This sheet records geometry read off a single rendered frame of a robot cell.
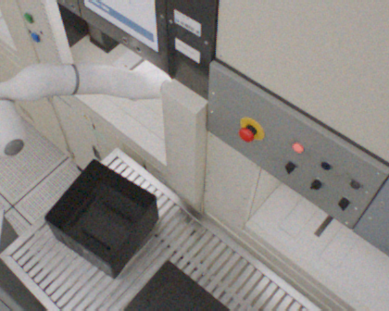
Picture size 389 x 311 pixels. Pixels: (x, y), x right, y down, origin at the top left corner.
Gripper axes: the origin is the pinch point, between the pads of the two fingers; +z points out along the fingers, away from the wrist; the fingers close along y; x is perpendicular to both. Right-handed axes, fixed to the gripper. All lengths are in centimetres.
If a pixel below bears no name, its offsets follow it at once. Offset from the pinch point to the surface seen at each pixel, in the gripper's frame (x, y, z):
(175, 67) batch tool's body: 23.1, 18.1, -27.9
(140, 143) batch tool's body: -35.6, -1.5, -28.1
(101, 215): -46, 6, -55
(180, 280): -36, 45, -54
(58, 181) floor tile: -123, -60, -45
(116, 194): -46, 4, -46
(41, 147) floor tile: -123, -85, -39
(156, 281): -36, 40, -59
